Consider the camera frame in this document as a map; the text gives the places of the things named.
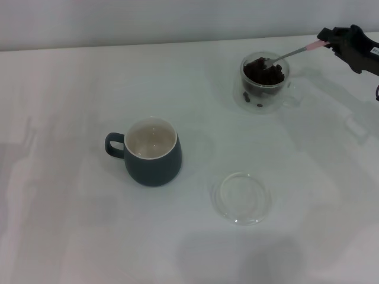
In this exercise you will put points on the pile of coffee beans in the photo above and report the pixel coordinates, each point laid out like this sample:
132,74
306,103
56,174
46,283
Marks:
263,77

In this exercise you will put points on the clear glass saucer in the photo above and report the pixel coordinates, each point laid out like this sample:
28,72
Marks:
241,219

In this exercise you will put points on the dark blue ceramic mug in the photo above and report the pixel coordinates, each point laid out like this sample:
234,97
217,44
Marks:
154,171

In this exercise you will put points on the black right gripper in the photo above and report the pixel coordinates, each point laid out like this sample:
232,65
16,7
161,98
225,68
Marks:
359,50

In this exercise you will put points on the double-wall glass cup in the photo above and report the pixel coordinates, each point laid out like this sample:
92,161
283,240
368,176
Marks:
266,100

